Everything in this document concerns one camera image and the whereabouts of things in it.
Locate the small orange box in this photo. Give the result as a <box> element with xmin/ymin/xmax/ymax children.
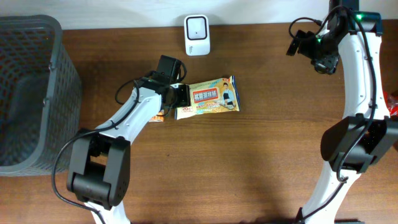
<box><xmin>149</xmin><ymin>110</ymin><xmax>165</xmax><ymax>123</ymax></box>

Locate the cream yellow chip bag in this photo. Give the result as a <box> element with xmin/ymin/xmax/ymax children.
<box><xmin>175</xmin><ymin>75</ymin><xmax>240</xmax><ymax>120</ymax></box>

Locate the red snack bag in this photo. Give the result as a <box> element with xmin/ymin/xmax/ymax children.
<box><xmin>383</xmin><ymin>91</ymin><xmax>397</xmax><ymax>116</ymax></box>

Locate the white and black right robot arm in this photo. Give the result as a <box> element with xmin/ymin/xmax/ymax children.
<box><xmin>287</xmin><ymin>0</ymin><xmax>397</xmax><ymax>223</ymax></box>

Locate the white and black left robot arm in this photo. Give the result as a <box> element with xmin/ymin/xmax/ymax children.
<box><xmin>67</xmin><ymin>55</ymin><xmax>189</xmax><ymax>223</ymax></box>

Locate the white barcode scanner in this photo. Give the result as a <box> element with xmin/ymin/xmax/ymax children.
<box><xmin>183</xmin><ymin>14</ymin><xmax>211</xmax><ymax>56</ymax></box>

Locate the grey plastic mesh basket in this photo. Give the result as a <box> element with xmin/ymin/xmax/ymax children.
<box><xmin>1</xmin><ymin>15</ymin><xmax>82</xmax><ymax>177</ymax></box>

